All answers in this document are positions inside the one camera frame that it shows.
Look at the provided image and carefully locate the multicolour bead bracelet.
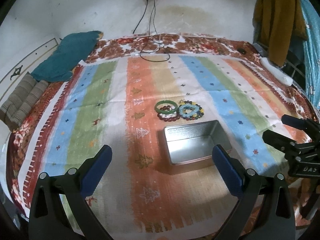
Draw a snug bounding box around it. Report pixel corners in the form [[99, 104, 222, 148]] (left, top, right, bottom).
[[180, 102, 206, 120]]

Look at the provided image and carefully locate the light blue bead bracelet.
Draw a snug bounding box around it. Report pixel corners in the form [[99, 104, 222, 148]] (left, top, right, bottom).
[[178, 104, 201, 119]]

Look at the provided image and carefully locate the striped grey pillow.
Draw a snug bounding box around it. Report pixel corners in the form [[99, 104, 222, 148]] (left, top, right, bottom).
[[1, 73, 49, 132]]

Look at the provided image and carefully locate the green jade bangle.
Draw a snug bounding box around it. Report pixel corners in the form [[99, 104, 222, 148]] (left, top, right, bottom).
[[154, 100, 178, 114]]

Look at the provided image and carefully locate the white bead bracelet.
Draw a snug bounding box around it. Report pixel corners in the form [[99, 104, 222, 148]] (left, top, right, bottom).
[[159, 108, 177, 119]]

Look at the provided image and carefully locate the white cable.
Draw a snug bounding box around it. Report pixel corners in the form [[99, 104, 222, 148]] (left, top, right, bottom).
[[134, 33, 171, 55]]

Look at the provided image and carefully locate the teal hanging cloth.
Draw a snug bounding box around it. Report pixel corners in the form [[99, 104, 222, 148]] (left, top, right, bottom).
[[300, 0, 319, 107]]

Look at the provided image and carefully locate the teal blanket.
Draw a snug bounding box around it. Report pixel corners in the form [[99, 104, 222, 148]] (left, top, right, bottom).
[[31, 31, 103, 83]]

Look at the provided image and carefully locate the mustard yellow garment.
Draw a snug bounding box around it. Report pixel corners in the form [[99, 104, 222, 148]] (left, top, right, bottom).
[[253, 0, 308, 66]]

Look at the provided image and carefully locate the silver metal tin box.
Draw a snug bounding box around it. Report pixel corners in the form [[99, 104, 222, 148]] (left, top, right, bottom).
[[163, 120, 232, 166]]

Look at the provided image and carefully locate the black cable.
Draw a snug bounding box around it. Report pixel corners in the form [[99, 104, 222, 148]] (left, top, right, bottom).
[[132, 0, 171, 62]]

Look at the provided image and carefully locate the white oblong object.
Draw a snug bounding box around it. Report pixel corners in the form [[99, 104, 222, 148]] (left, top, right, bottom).
[[260, 57, 293, 87]]

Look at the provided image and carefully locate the small black object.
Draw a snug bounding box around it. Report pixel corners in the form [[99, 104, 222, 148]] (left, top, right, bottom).
[[237, 48, 246, 55]]

